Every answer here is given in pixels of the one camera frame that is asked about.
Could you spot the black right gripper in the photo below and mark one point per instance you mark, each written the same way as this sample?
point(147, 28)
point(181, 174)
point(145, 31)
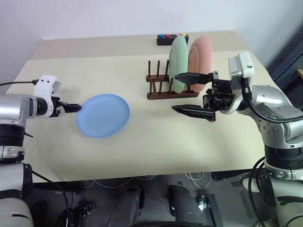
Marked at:
point(220, 94)

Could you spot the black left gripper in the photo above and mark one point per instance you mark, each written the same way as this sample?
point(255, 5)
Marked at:
point(60, 105)

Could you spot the blue plate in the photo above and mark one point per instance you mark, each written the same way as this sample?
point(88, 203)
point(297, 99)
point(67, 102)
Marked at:
point(104, 116)

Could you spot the green plate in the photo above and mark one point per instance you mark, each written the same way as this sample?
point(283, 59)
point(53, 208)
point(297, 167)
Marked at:
point(177, 59)

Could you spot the pink-red plate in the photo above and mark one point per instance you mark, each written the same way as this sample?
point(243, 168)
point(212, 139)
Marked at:
point(201, 56)

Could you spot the dark wooden dish rack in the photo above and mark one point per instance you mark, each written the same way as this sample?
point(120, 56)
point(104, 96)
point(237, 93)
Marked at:
point(161, 95)

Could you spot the black button box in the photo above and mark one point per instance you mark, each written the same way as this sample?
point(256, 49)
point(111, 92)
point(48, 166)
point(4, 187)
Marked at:
point(163, 41)

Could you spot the black table foot bar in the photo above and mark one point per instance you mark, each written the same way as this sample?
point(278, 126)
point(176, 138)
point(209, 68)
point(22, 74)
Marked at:
point(232, 175)

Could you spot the white shoe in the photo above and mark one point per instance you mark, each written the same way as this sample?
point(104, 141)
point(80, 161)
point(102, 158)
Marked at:
point(247, 184)

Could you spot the dark rounded shape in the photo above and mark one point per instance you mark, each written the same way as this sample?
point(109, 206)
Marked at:
point(129, 201)
point(181, 201)

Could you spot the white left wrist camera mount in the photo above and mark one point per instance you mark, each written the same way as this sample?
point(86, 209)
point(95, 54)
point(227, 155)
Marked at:
point(45, 87)

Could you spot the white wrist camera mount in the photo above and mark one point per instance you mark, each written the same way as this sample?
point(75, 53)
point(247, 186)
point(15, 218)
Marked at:
point(245, 68)
point(45, 87)

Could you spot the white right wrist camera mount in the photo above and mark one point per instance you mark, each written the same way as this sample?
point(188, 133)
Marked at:
point(245, 68)

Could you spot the dark slatted wall panel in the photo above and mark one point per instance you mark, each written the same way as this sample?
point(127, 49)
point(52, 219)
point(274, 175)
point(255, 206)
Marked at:
point(286, 59)

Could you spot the black metal floor bracket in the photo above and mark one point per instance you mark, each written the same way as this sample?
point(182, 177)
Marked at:
point(213, 208)
point(85, 208)

